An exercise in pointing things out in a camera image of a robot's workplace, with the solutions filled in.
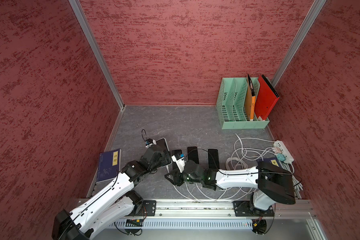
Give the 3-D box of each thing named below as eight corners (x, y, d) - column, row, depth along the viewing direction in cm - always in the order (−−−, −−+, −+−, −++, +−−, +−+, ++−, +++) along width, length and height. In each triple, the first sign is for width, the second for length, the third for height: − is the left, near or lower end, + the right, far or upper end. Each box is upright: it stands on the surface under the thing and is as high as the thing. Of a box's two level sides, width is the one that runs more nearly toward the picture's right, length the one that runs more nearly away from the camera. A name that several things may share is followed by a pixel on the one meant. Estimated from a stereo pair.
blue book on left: (98, 182, 84) (96, 180, 83) (101, 154, 95) (100, 152, 94) (119, 176, 86) (118, 175, 85) (120, 150, 97) (119, 148, 96)
